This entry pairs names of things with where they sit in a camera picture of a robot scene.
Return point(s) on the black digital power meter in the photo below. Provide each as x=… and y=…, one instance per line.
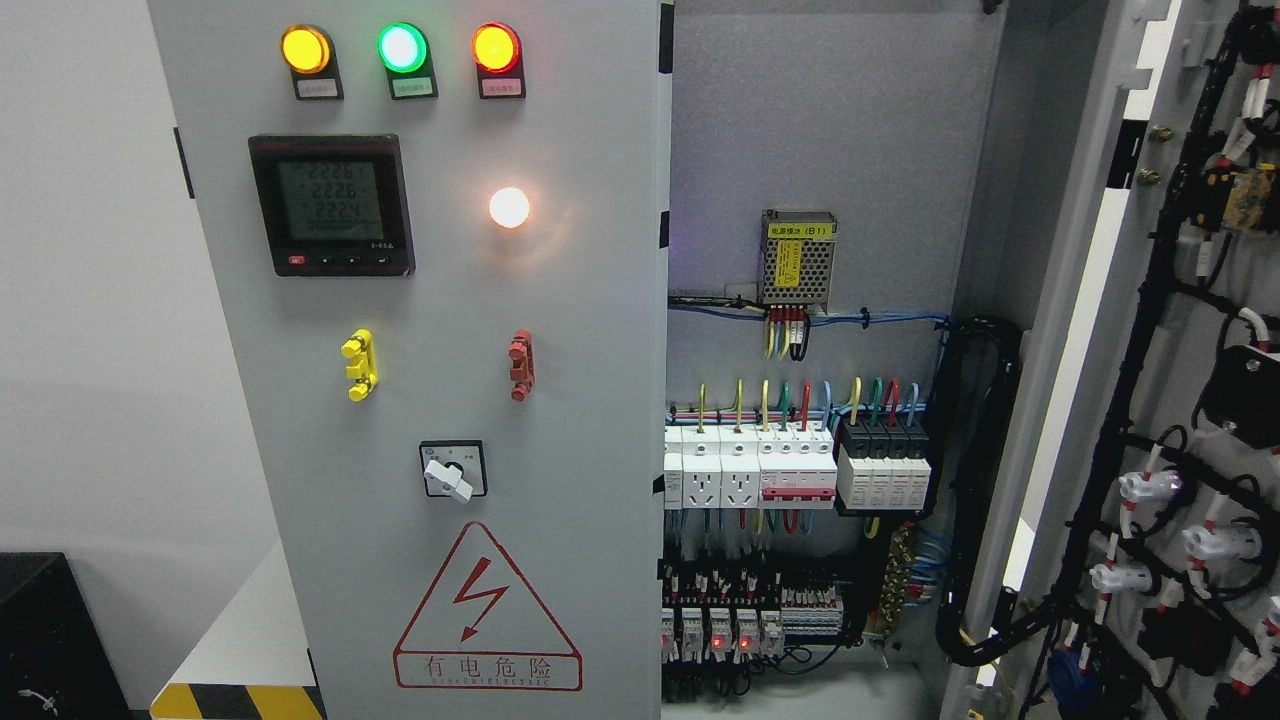
x=333, y=204

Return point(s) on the green indicator lamp left door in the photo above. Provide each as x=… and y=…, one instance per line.
x=402, y=48

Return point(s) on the black surge protector block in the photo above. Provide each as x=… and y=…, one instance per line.
x=883, y=470

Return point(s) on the lower relay terminal row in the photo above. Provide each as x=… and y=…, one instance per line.
x=733, y=611

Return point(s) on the yellow black hazard tape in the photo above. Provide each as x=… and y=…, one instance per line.
x=232, y=701

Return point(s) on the white rotary selector switch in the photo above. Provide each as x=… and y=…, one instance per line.
x=454, y=469

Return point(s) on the metal mesh power supply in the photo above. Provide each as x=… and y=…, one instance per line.
x=798, y=250

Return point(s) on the yellow terminal post block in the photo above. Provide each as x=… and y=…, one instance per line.
x=361, y=368

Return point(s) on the white socket breaker row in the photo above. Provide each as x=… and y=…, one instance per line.
x=749, y=467

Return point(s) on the white glowing indicator lamp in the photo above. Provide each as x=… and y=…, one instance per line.
x=509, y=207

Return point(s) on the yellow indicator lamp left door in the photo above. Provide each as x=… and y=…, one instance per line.
x=307, y=50

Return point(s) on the red indicator lamp left door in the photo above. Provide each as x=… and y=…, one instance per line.
x=496, y=48

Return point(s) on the red electric hazard warning sticker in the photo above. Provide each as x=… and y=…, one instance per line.
x=482, y=626

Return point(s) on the red terminal post block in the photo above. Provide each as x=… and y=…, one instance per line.
x=522, y=372

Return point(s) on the brass terminal bar right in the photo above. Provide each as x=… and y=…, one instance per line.
x=896, y=581

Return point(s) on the grey cabinet door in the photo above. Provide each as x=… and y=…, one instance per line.
x=581, y=125
x=1117, y=521

